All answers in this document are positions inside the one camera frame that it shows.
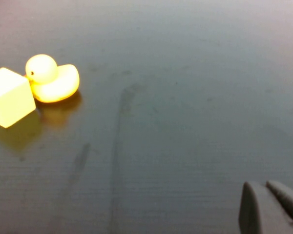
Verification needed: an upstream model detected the yellow cube block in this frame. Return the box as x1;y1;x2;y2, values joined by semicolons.
0;67;37;129

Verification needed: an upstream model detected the yellow rubber duck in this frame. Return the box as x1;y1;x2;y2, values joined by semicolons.
25;54;81;104

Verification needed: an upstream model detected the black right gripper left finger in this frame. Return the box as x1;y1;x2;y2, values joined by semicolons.
238;181;293;234

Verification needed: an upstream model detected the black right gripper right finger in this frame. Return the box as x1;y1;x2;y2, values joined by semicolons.
266;180;293;230

